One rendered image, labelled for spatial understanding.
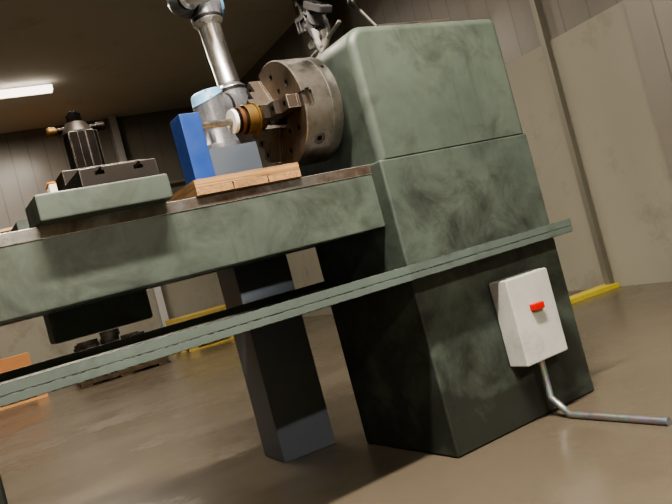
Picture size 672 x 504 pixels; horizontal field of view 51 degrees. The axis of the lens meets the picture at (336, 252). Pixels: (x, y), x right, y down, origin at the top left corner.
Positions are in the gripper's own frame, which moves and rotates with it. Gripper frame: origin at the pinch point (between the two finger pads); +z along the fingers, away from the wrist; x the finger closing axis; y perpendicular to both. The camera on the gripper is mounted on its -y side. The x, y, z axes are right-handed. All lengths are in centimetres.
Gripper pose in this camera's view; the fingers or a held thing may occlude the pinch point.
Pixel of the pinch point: (324, 50)
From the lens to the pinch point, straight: 245.0
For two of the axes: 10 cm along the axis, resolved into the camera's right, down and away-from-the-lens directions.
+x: -8.3, 2.2, -5.2
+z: 2.5, 9.7, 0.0
